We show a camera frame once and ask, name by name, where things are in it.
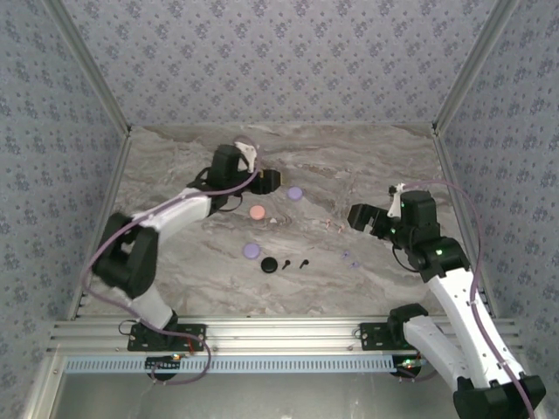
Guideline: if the aluminium table side rail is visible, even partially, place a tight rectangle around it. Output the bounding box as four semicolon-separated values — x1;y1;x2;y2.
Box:
65;130;134;322
431;128;501;319

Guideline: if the aluminium mounting rail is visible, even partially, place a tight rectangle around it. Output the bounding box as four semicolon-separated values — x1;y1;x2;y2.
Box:
48;316;524;355

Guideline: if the aluminium lower frame bar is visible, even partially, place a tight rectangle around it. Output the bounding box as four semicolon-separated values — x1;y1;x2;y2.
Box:
19;355;66;419

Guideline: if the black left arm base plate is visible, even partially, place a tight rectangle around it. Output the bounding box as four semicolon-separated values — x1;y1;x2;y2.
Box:
127;322;208;353

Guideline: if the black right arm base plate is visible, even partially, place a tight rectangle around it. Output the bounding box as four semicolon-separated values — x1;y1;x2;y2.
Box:
359;321;438;353

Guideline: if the pale slotted cable duct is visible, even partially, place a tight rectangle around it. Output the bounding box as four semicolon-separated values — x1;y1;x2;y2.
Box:
64;354;440;375

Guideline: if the aluminium frame post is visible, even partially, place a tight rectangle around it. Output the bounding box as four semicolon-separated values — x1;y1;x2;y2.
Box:
42;0;134;137
430;0;523;136

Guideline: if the small black electronics board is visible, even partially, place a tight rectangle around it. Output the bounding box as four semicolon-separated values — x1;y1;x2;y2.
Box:
145;354;183;373
394;355;428;377

